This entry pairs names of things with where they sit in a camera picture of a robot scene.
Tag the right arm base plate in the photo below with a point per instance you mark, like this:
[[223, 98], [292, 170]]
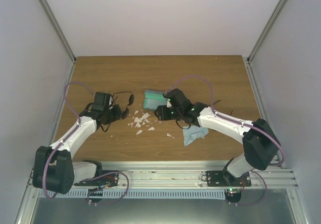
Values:
[[222, 179]]

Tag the crumpled blue cleaning cloth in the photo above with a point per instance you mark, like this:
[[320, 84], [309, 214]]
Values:
[[193, 133]]

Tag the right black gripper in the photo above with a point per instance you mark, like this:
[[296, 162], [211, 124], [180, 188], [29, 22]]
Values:
[[162, 115]]

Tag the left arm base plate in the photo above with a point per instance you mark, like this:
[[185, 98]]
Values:
[[110, 179]]

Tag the white paper scraps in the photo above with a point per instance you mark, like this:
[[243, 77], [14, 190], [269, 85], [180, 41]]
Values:
[[139, 124]]

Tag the aluminium frame rail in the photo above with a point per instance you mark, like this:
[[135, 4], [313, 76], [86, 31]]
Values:
[[188, 174]]

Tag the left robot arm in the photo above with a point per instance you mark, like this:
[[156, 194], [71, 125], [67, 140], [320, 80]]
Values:
[[54, 168]]

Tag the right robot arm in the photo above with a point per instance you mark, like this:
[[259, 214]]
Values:
[[259, 142]]

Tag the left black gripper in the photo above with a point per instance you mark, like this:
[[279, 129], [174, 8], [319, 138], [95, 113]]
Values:
[[118, 115]]

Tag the teal glasses case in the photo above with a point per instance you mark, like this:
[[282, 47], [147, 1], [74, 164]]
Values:
[[153, 99]]

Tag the slotted cable duct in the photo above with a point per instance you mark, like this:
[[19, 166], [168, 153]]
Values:
[[161, 194]]

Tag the thin-frame clear glasses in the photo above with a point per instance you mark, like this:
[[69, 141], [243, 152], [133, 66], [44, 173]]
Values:
[[121, 102]]

